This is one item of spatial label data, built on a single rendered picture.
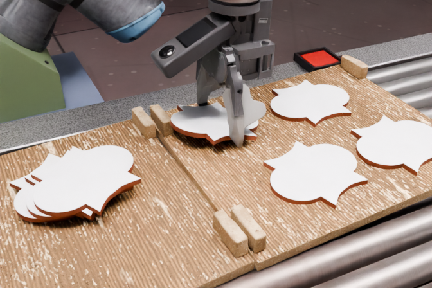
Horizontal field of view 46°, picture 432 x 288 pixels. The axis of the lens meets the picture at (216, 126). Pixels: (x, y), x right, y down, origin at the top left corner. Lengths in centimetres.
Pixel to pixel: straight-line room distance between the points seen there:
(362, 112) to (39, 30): 59
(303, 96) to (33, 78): 49
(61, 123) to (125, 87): 198
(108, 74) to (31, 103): 202
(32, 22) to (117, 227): 47
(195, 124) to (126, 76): 222
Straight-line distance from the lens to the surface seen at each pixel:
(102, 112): 90
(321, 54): 107
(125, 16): 99
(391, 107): 91
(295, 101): 87
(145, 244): 62
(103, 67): 309
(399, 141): 81
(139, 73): 298
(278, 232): 63
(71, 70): 116
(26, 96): 99
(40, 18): 99
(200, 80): 79
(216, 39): 69
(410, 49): 118
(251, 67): 74
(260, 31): 73
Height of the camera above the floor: 139
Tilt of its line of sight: 34 degrees down
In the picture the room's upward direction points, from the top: straight up
